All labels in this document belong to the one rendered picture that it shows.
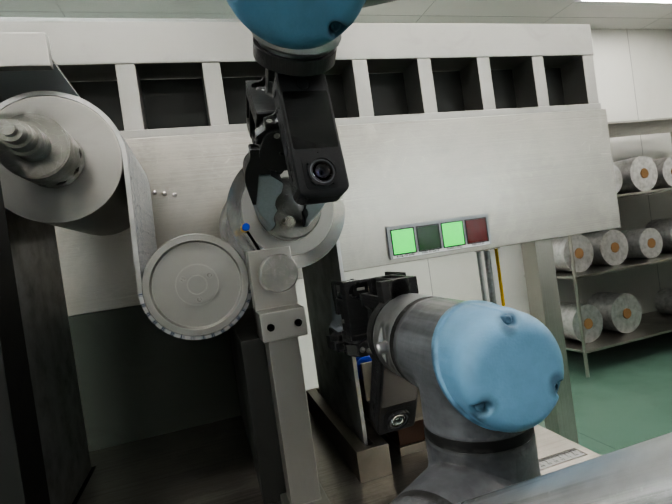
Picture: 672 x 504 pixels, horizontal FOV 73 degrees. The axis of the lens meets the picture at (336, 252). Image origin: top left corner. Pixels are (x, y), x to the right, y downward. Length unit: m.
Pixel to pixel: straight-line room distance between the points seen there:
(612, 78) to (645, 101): 0.43
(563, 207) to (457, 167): 0.30
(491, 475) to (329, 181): 0.24
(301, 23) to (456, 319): 0.20
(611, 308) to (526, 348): 3.81
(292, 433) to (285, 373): 0.07
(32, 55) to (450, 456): 0.54
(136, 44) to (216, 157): 0.24
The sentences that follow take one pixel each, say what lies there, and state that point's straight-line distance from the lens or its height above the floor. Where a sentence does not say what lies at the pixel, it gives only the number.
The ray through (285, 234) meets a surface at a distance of 0.54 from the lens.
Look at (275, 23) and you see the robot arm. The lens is 0.25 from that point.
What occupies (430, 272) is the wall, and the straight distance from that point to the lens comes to 3.64.
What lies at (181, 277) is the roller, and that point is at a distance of 0.55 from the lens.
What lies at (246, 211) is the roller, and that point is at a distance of 0.55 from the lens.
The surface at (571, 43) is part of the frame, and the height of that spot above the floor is 1.61.
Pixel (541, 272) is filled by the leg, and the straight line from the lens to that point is 1.38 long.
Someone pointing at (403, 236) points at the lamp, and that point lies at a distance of 0.96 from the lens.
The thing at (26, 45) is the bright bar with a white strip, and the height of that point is 1.44.
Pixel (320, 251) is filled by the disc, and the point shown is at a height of 1.19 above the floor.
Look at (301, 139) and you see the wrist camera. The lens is 0.39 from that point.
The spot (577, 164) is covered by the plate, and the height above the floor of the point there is 1.31.
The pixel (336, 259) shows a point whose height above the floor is 1.18.
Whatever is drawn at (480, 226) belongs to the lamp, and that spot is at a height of 1.19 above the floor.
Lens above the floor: 1.20
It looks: 1 degrees down
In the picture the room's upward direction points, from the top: 8 degrees counter-clockwise
